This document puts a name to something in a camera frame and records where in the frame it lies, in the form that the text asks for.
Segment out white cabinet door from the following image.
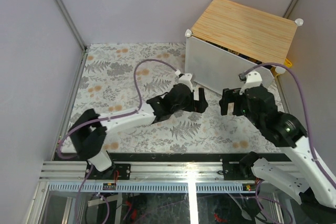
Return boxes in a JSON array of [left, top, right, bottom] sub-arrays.
[[185, 35, 274, 96]]

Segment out wooden shoe cabinet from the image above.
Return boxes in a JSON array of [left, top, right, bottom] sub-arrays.
[[184, 0, 305, 96]]

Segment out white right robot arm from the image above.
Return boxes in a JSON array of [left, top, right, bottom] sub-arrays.
[[219, 86, 335, 208]]

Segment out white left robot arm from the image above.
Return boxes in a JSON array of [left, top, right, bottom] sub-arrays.
[[69, 83, 208, 179]]

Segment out yellow plastic bin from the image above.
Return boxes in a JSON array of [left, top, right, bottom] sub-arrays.
[[272, 59, 292, 77]]

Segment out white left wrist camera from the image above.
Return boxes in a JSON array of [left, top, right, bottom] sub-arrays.
[[175, 70, 193, 91]]

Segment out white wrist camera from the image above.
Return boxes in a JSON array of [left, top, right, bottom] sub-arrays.
[[238, 71, 262, 95], [175, 70, 193, 91]]

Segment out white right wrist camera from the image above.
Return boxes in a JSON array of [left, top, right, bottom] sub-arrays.
[[238, 71, 262, 95]]

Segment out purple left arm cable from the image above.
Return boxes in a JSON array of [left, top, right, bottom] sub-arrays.
[[56, 59, 179, 224]]

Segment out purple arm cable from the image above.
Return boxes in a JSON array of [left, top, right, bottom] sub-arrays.
[[240, 62, 336, 196], [56, 59, 179, 224]]

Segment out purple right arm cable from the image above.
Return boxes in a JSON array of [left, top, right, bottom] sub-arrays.
[[240, 62, 336, 196]]

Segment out grey slotted cable duct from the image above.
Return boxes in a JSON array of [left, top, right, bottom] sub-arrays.
[[49, 182, 255, 193]]

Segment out aluminium rail frame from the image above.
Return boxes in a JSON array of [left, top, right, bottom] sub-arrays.
[[40, 161, 297, 186]]

